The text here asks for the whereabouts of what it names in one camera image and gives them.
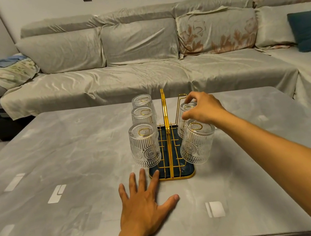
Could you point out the grey covered sectional sofa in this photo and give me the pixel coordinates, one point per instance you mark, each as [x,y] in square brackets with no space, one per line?
[143,78]

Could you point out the person's right hand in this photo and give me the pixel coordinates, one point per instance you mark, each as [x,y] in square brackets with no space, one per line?
[209,110]

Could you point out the floral grey back cushion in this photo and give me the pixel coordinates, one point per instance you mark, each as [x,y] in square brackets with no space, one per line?
[215,32]

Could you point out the person's left middle finger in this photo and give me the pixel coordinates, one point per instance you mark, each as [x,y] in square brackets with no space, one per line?
[142,181]

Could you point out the person's right thumb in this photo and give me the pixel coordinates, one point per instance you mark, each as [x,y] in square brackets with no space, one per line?
[190,114]

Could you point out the plain grey back cushion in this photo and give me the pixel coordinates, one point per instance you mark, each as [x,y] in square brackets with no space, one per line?
[64,51]
[273,25]
[139,41]

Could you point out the pale floral blanket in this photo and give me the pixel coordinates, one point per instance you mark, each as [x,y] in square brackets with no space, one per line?
[13,74]

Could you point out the person's left thumb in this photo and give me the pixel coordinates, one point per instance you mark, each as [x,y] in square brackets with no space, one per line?
[169,202]

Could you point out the clear ribbed drinking glass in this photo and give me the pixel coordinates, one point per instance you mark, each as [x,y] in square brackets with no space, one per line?
[197,145]
[145,147]
[143,117]
[141,101]
[182,129]

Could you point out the person's left hand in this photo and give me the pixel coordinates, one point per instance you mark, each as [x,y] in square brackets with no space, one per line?
[140,211]

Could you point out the person's right forearm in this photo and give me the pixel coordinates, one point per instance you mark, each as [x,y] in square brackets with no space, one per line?
[285,166]

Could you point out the person's left little finger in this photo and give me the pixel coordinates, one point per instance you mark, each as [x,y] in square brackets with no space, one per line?
[123,194]

